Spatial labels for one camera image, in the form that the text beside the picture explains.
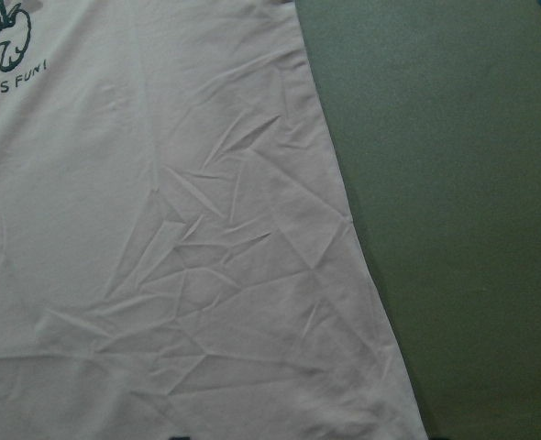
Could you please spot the pink Snoopy t-shirt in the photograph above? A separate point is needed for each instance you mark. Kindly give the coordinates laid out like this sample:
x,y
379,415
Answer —
x,y
177,253

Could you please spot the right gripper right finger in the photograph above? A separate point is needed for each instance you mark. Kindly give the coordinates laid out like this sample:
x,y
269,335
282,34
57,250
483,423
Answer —
x,y
438,437

